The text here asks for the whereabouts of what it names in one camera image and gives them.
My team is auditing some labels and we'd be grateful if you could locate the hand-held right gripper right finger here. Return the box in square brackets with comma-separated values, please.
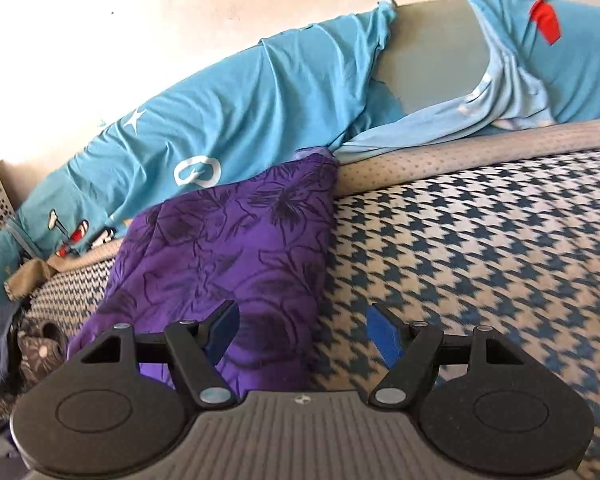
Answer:
[365, 302, 527, 408]

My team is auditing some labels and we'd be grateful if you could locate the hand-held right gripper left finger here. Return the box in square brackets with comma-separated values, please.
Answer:
[67, 300, 242, 408]

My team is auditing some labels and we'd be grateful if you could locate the purple floral sweater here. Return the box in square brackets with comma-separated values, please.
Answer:
[67, 147, 341, 397]

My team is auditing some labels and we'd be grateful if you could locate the blue printed cover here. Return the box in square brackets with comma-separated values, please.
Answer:
[0, 0, 600, 317]

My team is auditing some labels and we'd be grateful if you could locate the grey backrest cushion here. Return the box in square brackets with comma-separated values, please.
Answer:
[375, 0, 497, 117]

